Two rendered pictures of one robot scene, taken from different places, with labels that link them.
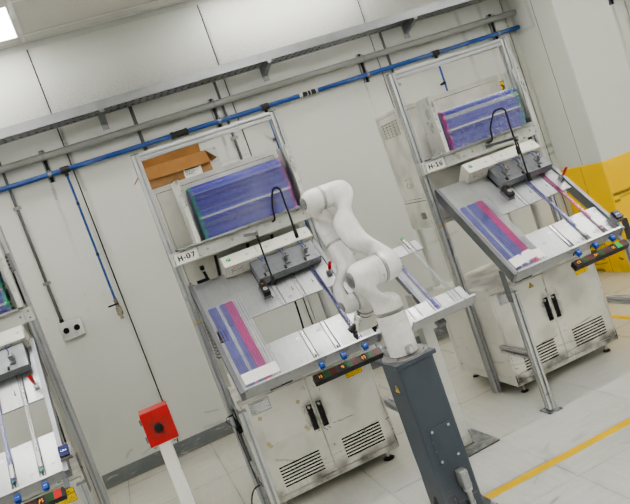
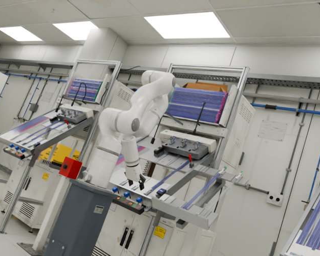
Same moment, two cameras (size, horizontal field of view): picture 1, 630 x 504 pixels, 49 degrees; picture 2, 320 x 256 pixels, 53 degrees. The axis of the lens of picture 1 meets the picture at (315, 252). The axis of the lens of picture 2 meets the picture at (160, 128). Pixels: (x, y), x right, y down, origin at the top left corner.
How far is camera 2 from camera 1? 267 cm
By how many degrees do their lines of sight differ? 58
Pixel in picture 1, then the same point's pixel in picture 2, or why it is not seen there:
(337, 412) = (135, 248)
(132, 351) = (181, 194)
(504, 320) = not seen: outside the picture
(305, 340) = not seen: hidden behind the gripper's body
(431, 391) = (73, 215)
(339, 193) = (158, 77)
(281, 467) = (96, 247)
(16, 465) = (31, 141)
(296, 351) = (121, 178)
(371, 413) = not seen: outside the picture
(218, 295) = (147, 143)
